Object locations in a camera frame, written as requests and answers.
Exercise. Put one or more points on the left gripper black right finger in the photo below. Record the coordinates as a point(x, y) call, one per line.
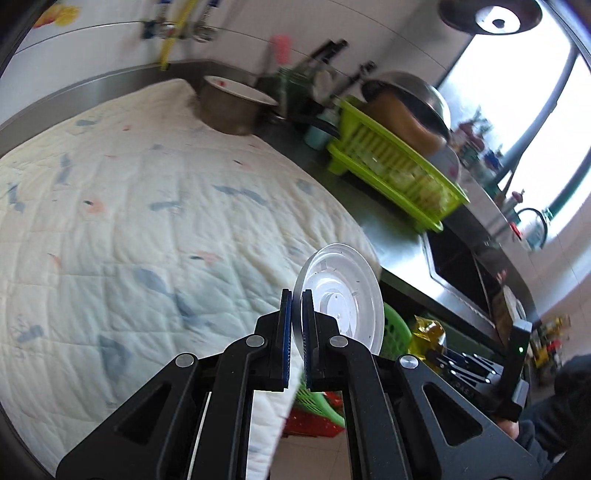
point(310, 340)

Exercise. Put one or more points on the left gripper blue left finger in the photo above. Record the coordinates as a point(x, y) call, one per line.
point(284, 336)

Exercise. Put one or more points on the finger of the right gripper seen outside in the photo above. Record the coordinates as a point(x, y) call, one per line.
point(470, 368)

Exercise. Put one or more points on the white plastic lid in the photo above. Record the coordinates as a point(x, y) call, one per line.
point(344, 286)

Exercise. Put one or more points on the yellow snack wrapper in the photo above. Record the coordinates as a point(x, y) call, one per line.
point(427, 335)

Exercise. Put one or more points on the dark sleeve right forearm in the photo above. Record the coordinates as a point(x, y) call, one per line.
point(552, 426)

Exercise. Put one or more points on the green trash basket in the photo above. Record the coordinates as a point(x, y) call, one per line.
point(347, 366)

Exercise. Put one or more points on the person's right hand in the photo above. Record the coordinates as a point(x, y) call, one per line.
point(511, 428)

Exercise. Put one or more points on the steel sink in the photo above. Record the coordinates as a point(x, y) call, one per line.
point(456, 266)

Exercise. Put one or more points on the green dish rack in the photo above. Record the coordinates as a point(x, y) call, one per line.
point(386, 163)

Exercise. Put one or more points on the white quilted cloth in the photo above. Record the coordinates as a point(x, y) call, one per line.
point(132, 233)

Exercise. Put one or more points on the sink faucet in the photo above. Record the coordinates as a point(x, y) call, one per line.
point(530, 225)

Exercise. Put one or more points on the enamel pot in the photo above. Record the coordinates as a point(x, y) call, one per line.
point(231, 107)

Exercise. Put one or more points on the green utensil holder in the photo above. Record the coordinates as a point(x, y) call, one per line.
point(295, 95)

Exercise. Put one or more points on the pink bottle brush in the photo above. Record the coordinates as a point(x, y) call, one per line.
point(281, 49)

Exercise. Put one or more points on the steel water pipe valve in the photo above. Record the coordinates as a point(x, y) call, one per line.
point(158, 25)

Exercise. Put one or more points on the black handled knife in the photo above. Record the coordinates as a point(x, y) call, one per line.
point(324, 52)

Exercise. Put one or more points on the braided steel hose valve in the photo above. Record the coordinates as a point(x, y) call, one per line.
point(202, 30)

